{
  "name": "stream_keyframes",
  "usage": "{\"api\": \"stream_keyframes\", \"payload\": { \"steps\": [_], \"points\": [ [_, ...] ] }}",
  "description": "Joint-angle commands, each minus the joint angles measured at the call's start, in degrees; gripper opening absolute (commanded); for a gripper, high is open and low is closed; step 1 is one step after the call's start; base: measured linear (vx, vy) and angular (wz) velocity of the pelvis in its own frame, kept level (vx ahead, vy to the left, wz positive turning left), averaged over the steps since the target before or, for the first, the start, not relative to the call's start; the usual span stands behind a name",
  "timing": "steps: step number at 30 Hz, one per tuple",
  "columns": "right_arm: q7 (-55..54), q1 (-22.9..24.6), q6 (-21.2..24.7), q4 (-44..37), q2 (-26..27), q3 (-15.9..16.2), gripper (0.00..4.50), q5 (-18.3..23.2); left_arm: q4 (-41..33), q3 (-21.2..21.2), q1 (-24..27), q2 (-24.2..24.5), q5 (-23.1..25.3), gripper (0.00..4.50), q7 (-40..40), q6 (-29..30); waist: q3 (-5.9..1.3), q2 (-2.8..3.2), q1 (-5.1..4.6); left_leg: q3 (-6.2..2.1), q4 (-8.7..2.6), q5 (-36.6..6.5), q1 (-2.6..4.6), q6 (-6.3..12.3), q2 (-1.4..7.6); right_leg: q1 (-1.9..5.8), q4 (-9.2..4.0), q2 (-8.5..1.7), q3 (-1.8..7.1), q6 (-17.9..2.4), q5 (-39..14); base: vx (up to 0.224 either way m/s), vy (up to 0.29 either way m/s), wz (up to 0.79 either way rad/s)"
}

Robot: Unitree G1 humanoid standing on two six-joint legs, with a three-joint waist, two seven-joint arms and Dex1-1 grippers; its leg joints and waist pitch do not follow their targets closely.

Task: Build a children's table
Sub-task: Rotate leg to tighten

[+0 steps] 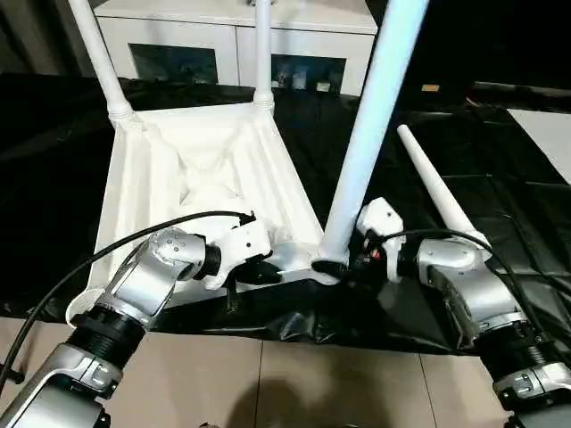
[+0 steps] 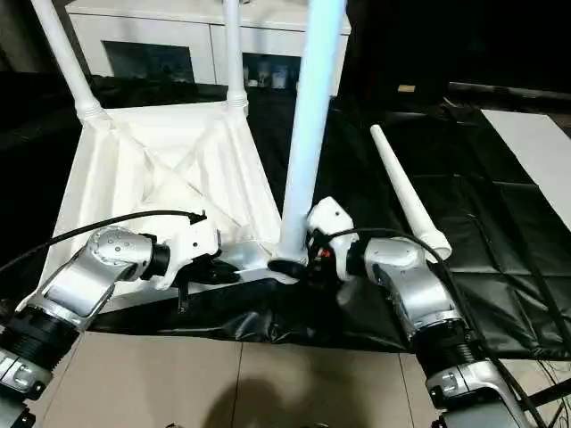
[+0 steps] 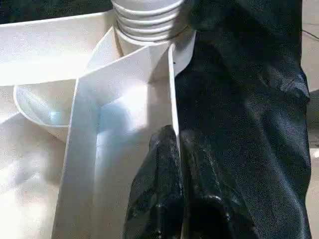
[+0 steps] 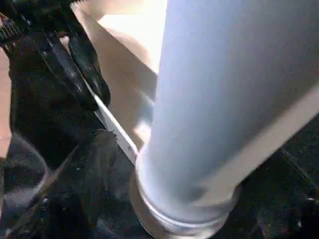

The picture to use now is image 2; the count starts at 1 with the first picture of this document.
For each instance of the white plastic table top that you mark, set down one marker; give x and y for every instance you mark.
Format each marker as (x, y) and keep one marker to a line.
(134, 178)

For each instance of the white plastic table leg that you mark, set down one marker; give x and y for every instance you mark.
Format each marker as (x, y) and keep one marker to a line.
(312, 111)
(234, 53)
(406, 191)
(67, 58)

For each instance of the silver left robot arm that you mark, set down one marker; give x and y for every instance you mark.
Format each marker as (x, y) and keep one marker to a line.
(89, 276)

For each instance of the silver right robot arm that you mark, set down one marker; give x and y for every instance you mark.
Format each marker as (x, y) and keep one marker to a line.
(410, 276)

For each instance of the black work mat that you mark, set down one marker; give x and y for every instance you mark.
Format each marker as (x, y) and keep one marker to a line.
(482, 267)

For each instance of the small white cup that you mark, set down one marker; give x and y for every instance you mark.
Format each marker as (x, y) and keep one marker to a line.
(279, 78)

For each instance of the small tan label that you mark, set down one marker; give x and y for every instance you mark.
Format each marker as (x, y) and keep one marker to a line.
(406, 88)

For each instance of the white flat board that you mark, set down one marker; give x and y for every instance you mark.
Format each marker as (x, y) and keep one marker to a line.
(535, 151)

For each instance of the white cabinet with glass doors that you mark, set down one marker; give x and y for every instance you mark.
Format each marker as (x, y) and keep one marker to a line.
(156, 27)

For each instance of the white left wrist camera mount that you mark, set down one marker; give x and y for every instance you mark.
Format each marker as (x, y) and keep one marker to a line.
(192, 245)

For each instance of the black metal rail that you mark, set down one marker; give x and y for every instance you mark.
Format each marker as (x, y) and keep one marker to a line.
(513, 89)

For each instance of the black metal stand frame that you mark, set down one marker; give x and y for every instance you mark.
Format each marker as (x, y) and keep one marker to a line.
(548, 394)

